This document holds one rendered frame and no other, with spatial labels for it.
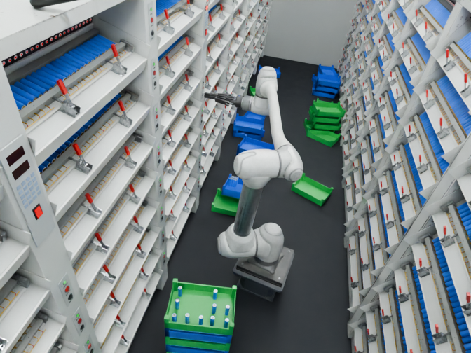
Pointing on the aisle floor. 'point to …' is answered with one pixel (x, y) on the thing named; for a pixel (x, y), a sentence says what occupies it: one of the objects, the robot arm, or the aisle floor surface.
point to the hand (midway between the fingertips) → (209, 95)
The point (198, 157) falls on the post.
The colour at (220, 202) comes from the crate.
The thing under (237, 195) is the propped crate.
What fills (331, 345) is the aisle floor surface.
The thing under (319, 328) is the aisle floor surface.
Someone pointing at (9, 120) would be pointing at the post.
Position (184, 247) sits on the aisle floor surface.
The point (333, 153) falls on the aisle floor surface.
